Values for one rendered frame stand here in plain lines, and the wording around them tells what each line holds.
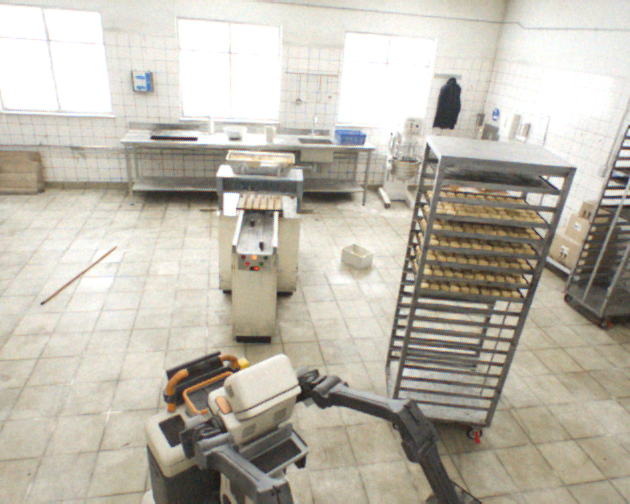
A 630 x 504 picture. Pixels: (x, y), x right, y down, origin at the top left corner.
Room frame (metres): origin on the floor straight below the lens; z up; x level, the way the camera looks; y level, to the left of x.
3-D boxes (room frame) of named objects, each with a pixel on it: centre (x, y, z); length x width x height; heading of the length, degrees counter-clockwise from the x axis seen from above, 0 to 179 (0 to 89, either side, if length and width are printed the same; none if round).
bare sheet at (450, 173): (2.37, -0.90, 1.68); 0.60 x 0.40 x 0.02; 88
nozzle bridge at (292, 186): (3.76, 0.52, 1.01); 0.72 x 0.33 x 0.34; 96
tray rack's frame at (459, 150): (2.37, -0.89, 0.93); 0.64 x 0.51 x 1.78; 88
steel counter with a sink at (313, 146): (6.37, 1.00, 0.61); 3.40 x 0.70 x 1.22; 103
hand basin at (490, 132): (7.06, -2.44, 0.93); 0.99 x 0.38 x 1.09; 13
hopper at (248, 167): (3.76, 0.52, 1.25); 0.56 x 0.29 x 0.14; 96
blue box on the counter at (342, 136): (6.69, -0.38, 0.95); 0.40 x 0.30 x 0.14; 106
